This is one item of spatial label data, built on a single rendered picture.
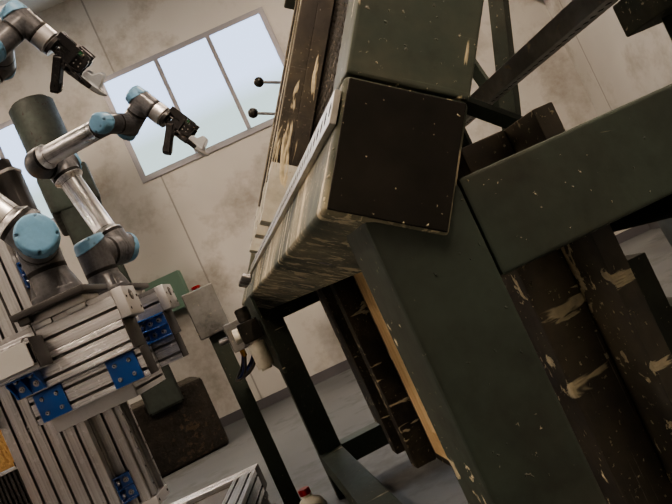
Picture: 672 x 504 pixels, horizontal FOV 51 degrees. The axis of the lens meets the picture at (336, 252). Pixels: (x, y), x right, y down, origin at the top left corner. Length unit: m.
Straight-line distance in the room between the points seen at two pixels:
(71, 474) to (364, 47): 2.01
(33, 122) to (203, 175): 1.42
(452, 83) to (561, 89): 5.93
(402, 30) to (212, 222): 5.55
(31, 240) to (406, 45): 1.58
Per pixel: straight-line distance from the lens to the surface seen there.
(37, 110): 5.72
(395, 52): 0.62
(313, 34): 1.56
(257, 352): 2.03
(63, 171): 2.91
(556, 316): 0.82
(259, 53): 6.34
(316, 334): 6.04
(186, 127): 2.63
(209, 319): 2.64
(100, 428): 2.44
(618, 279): 0.78
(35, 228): 2.08
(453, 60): 0.63
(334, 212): 0.57
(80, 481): 2.44
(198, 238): 6.14
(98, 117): 2.60
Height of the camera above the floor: 0.76
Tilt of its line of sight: 2 degrees up
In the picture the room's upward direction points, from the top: 25 degrees counter-clockwise
